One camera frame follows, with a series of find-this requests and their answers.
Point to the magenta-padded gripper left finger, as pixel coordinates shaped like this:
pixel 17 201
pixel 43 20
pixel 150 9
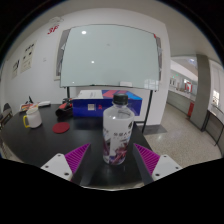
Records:
pixel 76 156

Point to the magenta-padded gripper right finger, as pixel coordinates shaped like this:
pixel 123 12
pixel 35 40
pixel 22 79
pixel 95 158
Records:
pixel 148 158

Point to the clear plastic bottle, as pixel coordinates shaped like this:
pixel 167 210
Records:
pixel 117 133

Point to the flat round red coaster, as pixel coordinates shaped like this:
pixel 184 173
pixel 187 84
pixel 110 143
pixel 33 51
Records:
pixel 61 127

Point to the black and red tool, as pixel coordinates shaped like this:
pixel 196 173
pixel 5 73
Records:
pixel 64 109

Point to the blue cardboard box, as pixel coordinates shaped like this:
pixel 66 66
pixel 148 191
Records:
pixel 83 107

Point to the small white oblong object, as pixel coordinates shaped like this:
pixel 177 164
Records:
pixel 44 103

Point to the red bin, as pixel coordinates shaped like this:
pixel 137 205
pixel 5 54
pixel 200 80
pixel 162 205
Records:
pixel 190 109

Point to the colourful printed flat box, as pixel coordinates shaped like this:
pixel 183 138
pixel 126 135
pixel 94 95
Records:
pixel 28 106

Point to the black metal railing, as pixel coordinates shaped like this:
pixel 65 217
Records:
pixel 215 123

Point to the brown wooden chair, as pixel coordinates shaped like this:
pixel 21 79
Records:
pixel 6 115

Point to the small white wall poster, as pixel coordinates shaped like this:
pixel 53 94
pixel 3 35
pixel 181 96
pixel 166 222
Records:
pixel 15 68

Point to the large white wall poster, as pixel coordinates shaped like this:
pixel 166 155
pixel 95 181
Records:
pixel 28 56

